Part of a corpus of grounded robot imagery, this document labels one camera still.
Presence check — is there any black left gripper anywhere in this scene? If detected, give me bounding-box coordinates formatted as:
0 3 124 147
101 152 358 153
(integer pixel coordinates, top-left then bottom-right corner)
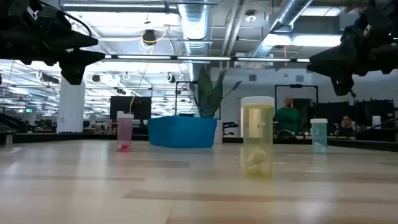
0 0 106 86

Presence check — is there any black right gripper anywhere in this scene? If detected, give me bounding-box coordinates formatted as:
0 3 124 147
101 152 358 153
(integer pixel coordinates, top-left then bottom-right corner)
307 0 398 97

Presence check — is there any teal pill bottle white cap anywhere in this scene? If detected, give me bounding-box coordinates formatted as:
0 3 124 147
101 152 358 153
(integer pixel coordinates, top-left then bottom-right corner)
310 118 329 155

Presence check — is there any pink pill bottle white cap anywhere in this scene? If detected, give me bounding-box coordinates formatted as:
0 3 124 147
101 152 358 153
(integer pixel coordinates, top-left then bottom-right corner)
116 112 135 152

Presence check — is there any yellow pill bottle white cap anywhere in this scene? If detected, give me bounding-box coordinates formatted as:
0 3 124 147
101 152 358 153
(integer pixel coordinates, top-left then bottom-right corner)
240 96 275 179

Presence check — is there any blue plastic basket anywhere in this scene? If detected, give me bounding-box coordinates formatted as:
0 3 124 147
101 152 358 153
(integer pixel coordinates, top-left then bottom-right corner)
147 116 218 149

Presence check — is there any white square column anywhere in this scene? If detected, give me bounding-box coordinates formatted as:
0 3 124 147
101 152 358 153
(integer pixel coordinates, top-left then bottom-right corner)
57 76 86 134

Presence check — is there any black monitor screen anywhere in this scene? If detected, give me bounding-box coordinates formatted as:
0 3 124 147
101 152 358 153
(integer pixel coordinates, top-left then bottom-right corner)
312 101 354 125
354 99 396 129
109 96 152 121

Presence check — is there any person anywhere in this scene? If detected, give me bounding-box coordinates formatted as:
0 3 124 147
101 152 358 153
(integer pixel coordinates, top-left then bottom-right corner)
275 96 302 136
337 115 358 134

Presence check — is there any long LED light bar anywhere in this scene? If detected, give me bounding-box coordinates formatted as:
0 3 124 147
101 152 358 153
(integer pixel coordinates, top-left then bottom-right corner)
104 54 312 63

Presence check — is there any green snake plant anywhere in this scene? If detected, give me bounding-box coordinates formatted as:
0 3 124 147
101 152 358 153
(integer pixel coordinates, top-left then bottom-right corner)
189 66 243 119

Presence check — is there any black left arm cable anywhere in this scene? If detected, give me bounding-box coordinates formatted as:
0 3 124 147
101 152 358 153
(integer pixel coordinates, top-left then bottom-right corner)
40 2 93 37

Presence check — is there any yellow hanging cord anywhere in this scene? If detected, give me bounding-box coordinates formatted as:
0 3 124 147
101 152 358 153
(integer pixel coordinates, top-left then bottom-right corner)
282 45 289 78

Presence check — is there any silver ventilation duct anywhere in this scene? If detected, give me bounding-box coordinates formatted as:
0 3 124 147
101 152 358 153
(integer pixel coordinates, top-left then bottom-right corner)
177 0 213 57
248 0 313 60

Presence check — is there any black hanging camera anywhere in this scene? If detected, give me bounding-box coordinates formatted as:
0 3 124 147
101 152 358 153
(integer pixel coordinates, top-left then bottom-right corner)
142 29 158 46

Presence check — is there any black aluminium table frame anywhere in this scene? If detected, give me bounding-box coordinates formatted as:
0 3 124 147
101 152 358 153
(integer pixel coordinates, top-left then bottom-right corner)
0 132 398 153

